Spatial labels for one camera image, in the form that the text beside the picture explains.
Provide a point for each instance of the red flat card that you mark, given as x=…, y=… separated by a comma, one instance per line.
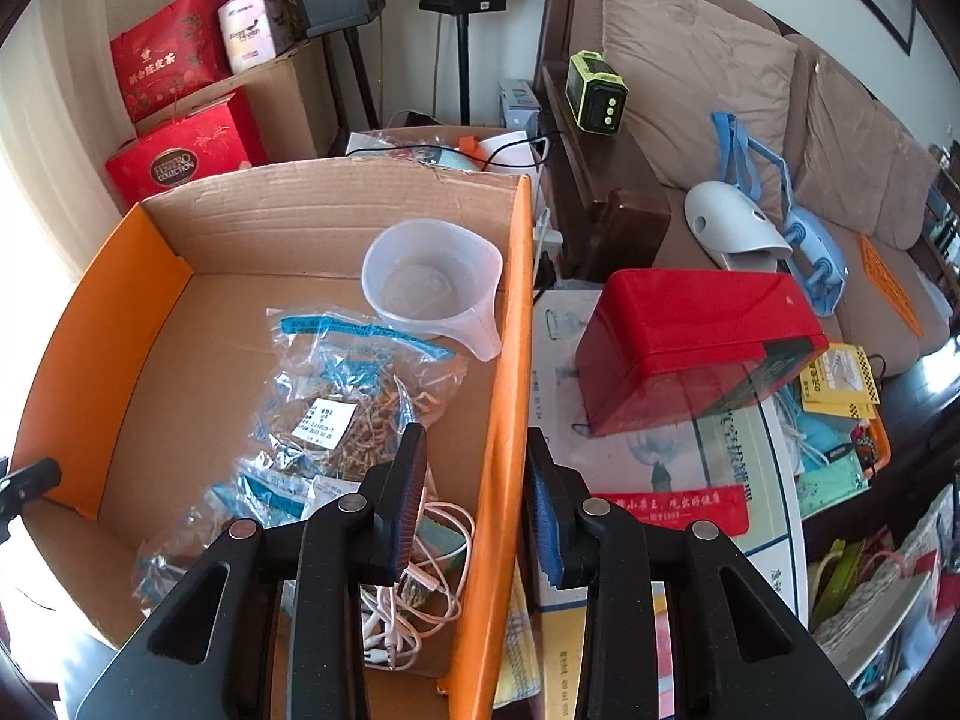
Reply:
x=675, y=506

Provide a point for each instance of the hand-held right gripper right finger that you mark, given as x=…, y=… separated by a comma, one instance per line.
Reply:
x=544, y=532

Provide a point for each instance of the white rounded massager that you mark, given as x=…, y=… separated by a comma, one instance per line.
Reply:
x=731, y=221

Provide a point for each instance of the orange mat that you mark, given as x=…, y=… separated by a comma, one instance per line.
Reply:
x=892, y=285

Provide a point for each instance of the white shopping bag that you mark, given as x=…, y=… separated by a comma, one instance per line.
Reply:
x=900, y=600

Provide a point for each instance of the white flat printed box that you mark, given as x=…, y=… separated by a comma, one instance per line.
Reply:
x=570, y=390

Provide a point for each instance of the brown sofa cushion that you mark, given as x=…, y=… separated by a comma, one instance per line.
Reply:
x=862, y=150
x=690, y=67

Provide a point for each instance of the clear herb bag white label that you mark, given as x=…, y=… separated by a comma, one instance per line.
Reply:
x=322, y=390

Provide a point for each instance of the brown sofa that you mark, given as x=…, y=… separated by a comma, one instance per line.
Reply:
x=870, y=292

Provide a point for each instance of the translucent plastic measuring cup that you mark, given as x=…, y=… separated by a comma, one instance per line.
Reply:
x=427, y=292

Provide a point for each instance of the green and black device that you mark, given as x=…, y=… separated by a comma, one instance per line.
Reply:
x=596, y=94

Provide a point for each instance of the orange bin of clutter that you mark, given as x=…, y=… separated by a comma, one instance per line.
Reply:
x=840, y=465

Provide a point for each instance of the red chocolate gift bag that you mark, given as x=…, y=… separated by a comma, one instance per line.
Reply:
x=187, y=146

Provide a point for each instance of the red gift box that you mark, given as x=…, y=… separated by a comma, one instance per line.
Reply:
x=169, y=49

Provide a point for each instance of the black speaker stand pole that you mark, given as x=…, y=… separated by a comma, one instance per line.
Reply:
x=463, y=67

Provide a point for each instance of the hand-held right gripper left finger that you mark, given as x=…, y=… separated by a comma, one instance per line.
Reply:
x=409, y=510

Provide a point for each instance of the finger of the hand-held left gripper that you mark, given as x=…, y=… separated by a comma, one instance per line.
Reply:
x=30, y=484

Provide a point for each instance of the white power strip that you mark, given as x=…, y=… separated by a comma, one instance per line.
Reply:
x=549, y=236

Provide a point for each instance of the orange and brown cardboard box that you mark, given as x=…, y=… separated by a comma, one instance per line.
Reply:
x=225, y=300

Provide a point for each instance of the small white and blue box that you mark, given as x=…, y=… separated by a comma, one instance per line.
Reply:
x=519, y=101

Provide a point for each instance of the plain brown cardboard box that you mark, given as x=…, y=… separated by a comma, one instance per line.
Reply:
x=289, y=105

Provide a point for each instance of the yellow packet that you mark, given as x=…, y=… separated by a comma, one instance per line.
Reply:
x=840, y=379

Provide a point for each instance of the white tissue pack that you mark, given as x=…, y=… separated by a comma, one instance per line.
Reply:
x=251, y=30

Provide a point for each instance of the red tin box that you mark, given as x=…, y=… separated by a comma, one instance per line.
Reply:
x=675, y=315

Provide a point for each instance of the clear herb bag blue seal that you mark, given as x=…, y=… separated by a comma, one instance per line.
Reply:
x=195, y=547

